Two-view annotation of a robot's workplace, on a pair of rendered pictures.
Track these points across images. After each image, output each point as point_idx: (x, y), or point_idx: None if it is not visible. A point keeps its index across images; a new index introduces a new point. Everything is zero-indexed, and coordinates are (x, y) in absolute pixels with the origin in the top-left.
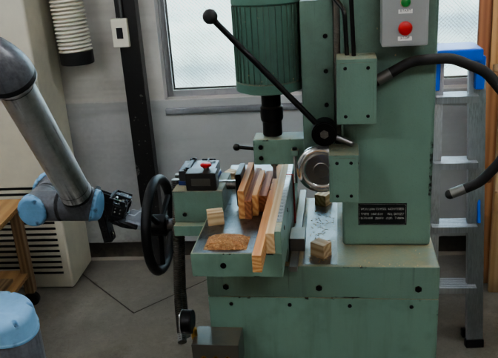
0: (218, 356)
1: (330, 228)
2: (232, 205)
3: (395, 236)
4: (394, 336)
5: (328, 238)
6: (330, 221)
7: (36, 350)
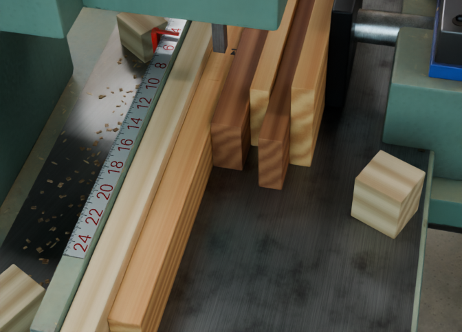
0: None
1: (72, 150)
2: (375, 54)
3: None
4: None
5: (98, 106)
6: (53, 185)
7: None
